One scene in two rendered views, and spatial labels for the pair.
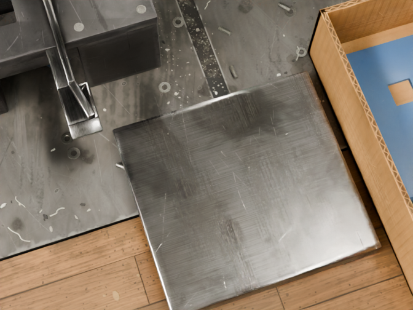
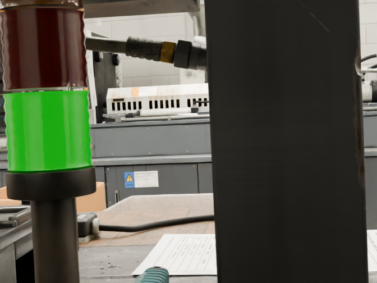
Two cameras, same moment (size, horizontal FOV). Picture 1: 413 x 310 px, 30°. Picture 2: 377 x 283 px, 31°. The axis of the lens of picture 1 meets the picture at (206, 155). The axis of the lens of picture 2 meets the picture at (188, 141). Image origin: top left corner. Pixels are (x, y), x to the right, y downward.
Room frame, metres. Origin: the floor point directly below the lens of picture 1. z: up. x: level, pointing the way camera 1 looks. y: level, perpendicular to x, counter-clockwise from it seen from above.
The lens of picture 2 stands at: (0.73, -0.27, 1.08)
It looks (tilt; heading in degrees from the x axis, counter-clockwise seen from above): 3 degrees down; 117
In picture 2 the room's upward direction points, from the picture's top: 3 degrees counter-clockwise
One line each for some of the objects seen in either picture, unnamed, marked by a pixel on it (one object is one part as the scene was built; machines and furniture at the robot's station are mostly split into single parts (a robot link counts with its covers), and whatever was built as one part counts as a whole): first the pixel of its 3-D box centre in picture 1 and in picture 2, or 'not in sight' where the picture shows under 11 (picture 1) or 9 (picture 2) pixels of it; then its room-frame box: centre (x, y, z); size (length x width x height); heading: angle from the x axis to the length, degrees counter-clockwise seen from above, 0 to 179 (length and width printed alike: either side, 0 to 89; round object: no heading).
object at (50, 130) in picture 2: not in sight; (48, 129); (0.54, -0.03, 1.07); 0.04 x 0.04 x 0.03
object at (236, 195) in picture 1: (243, 190); not in sight; (0.19, -0.03, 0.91); 0.17 x 0.16 x 0.02; 111
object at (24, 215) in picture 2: not in sight; (28, 225); (0.35, 0.18, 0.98); 0.07 x 0.01 x 0.03; 111
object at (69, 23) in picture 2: not in sight; (44, 51); (0.54, -0.03, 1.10); 0.04 x 0.04 x 0.03
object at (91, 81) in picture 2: not in sight; (84, 85); (-2.27, 3.96, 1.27); 0.23 x 0.18 x 0.38; 108
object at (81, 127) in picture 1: (74, 90); not in sight; (0.24, 0.10, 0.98); 0.07 x 0.02 x 0.01; 21
